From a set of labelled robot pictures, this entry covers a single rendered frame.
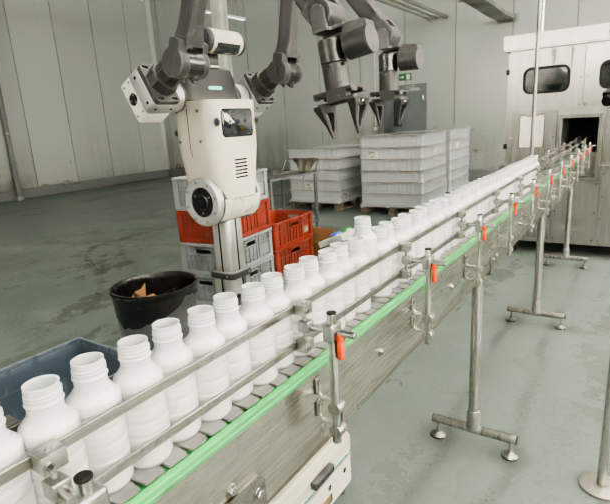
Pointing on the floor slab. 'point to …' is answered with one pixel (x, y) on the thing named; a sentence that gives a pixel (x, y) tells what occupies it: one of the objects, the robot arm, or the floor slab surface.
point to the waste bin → (125, 308)
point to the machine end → (580, 121)
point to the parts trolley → (289, 178)
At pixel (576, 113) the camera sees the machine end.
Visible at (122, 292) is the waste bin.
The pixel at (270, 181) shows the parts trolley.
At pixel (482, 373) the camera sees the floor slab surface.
